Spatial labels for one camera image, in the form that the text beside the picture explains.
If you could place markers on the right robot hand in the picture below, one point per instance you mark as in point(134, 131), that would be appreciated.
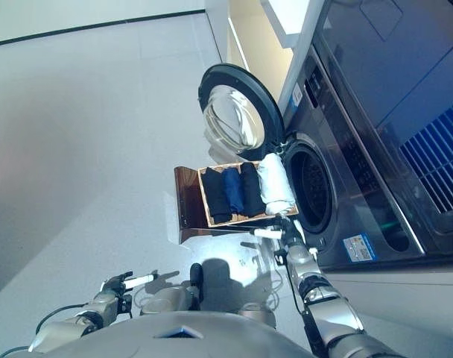
point(291, 236)

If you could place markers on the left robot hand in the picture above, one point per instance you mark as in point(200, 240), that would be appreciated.
point(116, 286)

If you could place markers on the white cloth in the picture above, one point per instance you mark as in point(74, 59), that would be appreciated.
point(275, 182)

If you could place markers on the black cloth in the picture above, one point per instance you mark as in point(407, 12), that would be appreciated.
point(215, 194)
point(252, 190)

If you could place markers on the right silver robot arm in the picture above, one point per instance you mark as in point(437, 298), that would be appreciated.
point(345, 309)

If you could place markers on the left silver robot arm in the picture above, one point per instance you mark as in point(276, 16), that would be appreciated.
point(62, 328)

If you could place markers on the round glass washing machine door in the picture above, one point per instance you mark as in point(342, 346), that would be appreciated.
point(234, 108)

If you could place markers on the grey front-load washing machine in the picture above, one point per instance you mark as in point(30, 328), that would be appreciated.
point(360, 112)

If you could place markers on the wicker laundry basket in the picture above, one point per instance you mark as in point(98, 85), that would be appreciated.
point(249, 220)

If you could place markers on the left silver robot leg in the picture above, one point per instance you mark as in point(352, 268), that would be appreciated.
point(167, 298)

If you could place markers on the silver robot leg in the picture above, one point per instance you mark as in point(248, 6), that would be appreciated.
point(167, 298)
point(256, 311)

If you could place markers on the white blue energy label sticker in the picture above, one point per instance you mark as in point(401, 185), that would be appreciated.
point(360, 247)

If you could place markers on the blue folded cloth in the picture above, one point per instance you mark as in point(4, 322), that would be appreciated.
point(234, 190)

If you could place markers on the silver robot torso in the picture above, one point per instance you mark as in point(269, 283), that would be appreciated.
point(174, 343)

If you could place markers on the right silver robot leg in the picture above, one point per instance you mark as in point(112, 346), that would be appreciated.
point(256, 311)

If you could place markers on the brown glossy side table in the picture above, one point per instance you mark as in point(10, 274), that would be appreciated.
point(189, 201)

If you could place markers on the blue white QR code sticker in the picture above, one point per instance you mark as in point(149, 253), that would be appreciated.
point(299, 98)

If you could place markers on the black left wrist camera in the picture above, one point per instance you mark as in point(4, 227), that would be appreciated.
point(125, 304)

